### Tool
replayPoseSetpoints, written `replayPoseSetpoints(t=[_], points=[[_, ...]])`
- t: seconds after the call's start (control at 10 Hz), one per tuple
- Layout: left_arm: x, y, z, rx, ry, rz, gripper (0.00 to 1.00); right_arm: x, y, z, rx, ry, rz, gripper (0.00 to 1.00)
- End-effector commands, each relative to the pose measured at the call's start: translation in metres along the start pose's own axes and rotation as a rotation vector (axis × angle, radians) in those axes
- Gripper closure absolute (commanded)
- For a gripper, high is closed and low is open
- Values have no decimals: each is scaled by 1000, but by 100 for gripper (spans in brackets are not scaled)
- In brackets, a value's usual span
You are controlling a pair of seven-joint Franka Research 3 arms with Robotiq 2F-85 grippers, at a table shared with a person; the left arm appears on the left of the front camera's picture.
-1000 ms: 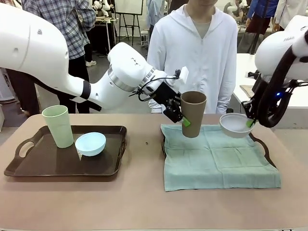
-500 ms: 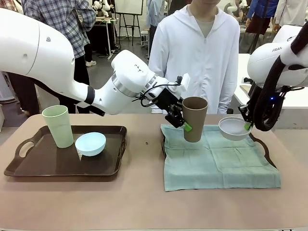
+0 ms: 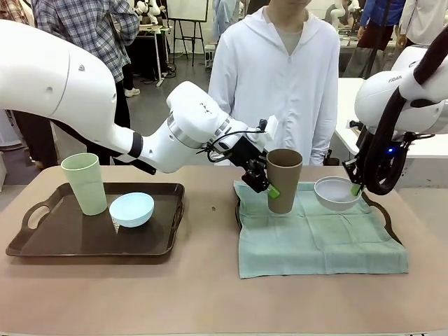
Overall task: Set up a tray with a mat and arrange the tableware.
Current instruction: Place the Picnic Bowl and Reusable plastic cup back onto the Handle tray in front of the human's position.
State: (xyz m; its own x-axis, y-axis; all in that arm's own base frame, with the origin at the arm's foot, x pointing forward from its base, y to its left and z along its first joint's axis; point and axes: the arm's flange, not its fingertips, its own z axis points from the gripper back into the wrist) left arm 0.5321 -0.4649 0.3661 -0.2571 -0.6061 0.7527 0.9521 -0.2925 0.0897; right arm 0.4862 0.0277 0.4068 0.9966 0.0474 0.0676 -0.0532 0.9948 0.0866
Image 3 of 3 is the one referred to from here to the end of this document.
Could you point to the person left forearm white sleeve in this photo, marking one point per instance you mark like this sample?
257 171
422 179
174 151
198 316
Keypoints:
325 147

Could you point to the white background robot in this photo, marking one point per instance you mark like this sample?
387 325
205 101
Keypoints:
337 14
148 10

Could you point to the black frame desk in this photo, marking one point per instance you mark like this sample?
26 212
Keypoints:
159 59

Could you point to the white bowl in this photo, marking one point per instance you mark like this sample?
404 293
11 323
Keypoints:
336 201

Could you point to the green cloth mat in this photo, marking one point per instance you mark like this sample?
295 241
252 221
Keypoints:
315 238

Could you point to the brown cup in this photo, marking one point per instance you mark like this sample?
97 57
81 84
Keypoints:
290 189

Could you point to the person in blue jacket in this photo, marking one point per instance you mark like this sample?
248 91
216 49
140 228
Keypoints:
378 14

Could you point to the white table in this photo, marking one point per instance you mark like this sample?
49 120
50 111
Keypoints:
344 101

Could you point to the person in white shirt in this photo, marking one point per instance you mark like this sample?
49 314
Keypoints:
423 17

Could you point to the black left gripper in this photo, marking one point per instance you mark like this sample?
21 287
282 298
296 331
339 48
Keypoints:
248 150

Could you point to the light blue bowl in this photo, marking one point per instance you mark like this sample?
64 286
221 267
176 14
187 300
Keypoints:
131 210

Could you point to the whiteboard on black easel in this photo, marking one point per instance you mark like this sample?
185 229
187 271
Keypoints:
185 8

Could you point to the person in white hoodie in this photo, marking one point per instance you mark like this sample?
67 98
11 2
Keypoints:
280 70

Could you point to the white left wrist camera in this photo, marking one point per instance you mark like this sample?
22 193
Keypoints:
273 127

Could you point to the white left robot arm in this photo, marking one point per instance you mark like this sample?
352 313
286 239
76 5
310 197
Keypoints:
52 80

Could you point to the light green cup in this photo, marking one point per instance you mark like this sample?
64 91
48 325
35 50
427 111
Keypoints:
87 189

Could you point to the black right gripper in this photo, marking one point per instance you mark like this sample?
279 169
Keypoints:
364 143

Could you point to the person in blue plaid shirt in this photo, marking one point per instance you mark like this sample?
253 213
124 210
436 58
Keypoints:
87 28

